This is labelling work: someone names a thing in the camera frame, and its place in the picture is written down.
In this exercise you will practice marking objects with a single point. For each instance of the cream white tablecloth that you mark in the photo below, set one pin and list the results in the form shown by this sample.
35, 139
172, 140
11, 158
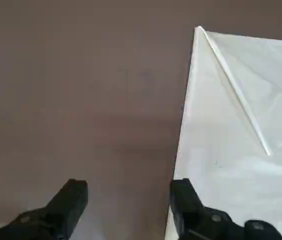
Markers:
230, 112

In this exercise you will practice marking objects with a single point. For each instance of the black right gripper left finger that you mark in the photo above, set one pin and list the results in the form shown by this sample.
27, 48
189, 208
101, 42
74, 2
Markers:
63, 207

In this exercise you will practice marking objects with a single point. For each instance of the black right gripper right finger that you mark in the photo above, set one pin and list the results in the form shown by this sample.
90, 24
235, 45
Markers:
190, 210

